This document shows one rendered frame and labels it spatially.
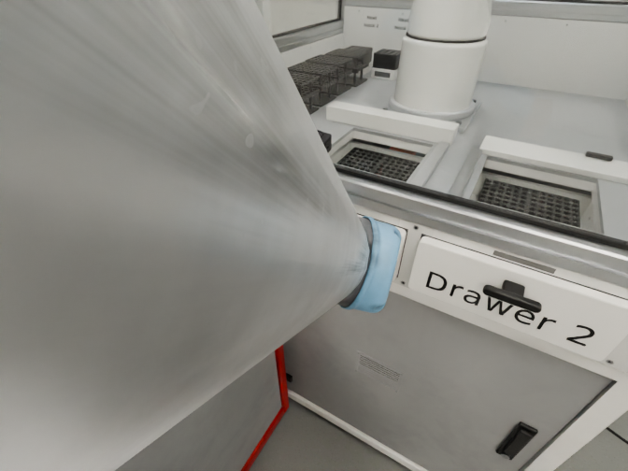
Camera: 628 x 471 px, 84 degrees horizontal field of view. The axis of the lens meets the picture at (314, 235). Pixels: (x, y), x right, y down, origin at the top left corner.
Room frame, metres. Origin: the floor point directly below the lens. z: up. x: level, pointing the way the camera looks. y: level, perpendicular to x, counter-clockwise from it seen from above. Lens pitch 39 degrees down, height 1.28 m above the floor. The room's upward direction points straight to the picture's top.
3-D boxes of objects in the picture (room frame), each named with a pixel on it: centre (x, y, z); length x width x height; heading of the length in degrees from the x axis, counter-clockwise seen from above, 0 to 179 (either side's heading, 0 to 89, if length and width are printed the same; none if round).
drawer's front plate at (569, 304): (0.36, -0.30, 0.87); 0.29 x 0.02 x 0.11; 60
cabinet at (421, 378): (0.90, -0.31, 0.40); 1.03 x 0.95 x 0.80; 60
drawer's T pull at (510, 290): (0.33, -0.28, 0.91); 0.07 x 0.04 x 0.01; 60
